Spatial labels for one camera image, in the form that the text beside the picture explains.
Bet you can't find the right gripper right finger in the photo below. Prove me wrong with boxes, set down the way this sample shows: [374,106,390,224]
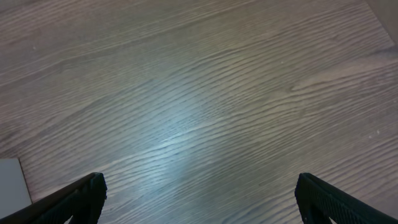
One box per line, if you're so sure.
[295,173,397,224]

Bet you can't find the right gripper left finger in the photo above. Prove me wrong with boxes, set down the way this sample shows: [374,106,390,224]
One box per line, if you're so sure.
[1,172,107,224]

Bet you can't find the white box with pink interior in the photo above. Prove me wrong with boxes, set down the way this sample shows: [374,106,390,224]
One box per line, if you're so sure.
[0,159,32,218]

